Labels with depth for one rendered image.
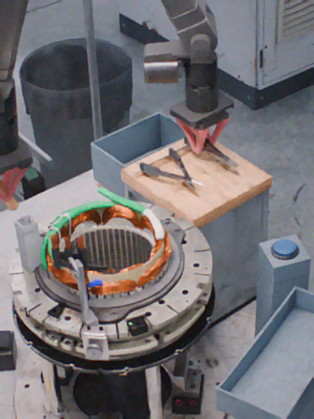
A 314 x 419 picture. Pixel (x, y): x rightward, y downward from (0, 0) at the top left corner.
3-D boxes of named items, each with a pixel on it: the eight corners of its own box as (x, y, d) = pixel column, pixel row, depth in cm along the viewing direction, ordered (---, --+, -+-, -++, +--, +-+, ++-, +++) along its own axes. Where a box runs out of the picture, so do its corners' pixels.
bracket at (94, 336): (87, 350, 140) (83, 325, 137) (110, 351, 139) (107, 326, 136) (85, 358, 138) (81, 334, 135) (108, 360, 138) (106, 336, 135)
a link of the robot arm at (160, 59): (211, 37, 152) (209, 10, 158) (141, 39, 153) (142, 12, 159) (212, 94, 160) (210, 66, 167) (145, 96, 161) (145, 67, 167)
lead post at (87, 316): (88, 328, 137) (79, 268, 129) (79, 318, 138) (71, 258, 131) (98, 325, 137) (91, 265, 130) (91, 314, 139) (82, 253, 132)
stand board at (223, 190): (121, 180, 175) (120, 169, 173) (200, 141, 184) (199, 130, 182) (192, 232, 162) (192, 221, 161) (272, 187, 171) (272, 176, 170)
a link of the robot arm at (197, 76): (218, 58, 157) (216, 41, 162) (177, 58, 158) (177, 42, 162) (218, 92, 162) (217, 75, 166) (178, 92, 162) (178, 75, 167)
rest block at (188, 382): (173, 396, 161) (172, 376, 158) (177, 373, 165) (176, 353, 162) (198, 397, 160) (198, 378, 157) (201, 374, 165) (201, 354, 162)
